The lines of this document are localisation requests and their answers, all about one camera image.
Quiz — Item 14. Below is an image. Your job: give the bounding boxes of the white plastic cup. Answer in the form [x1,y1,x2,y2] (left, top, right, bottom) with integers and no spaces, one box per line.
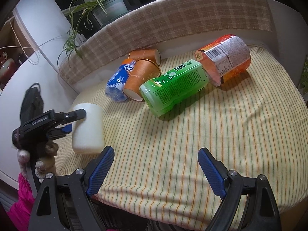
[72,103,104,154]

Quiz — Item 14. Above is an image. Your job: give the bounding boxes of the orange paper cup front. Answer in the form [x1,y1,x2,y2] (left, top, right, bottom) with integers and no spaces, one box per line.
[123,59,161,102]

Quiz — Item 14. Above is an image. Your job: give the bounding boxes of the orange paper cup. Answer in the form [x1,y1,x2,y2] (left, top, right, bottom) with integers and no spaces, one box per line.
[123,59,161,102]
[128,49,161,66]

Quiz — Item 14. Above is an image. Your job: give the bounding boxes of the orange paper cup rear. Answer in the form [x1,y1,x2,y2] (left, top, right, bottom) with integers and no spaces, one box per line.
[128,49,161,66]

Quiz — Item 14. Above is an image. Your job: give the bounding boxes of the gloved hand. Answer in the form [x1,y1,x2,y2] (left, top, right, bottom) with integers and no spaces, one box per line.
[17,141,59,182]

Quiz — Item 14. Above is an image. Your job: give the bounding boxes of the pink sleeve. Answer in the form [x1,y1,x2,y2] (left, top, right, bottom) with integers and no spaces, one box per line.
[7,173,35,230]

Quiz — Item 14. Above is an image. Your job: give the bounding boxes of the red white vase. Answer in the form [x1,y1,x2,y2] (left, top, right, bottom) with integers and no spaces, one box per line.
[0,51,17,85]

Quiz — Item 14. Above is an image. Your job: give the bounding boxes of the blue orange plastic bottle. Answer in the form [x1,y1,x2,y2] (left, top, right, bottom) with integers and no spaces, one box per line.
[105,59,136,102]

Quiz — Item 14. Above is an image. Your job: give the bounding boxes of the striped yellow cloth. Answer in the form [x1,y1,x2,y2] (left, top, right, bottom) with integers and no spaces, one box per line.
[74,46,307,230]

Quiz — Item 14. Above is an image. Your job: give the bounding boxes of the green tea bottle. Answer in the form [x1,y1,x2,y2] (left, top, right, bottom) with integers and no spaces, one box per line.
[139,59,209,117]

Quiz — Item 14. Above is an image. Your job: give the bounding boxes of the potted spider plant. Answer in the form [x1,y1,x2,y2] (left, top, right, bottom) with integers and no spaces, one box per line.
[57,0,129,65]

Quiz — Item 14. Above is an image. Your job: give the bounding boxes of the red orange labelled bottle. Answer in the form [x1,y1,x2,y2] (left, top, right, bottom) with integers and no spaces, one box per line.
[195,34,251,87]

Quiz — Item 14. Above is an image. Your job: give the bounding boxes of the brown plaid blanket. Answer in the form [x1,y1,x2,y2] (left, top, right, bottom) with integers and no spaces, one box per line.
[59,0,274,85]

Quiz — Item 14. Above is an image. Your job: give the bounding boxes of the white bead cord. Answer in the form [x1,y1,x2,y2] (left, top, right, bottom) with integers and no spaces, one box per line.
[8,16,40,66]

